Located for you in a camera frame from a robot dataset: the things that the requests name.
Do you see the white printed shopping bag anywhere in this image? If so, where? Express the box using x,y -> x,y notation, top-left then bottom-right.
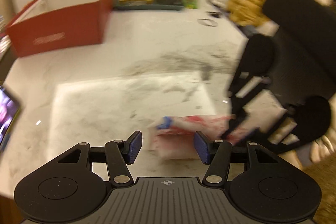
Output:
146,90 -> 288,161

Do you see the yellow muscular cat plush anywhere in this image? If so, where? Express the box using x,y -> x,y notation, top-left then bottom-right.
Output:
226,0 -> 269,27

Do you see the small black clip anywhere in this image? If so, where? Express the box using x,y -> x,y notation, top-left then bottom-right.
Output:
207,11 -> 223,18

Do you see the smartphone in green case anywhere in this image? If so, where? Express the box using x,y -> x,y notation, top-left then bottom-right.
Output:
0,85 -> 21,153

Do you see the green toy with orange figure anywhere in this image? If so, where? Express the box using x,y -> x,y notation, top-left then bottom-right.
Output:
183,0 -> 198,9

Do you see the red cardboard box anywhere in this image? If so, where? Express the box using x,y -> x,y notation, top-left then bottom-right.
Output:
6,0 -> 113,57

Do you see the teal dish tray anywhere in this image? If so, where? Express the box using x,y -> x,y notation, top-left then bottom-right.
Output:
113,2 -> 184,11

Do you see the black rubber ring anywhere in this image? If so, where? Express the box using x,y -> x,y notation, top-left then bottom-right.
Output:
197,18 -> 219,28

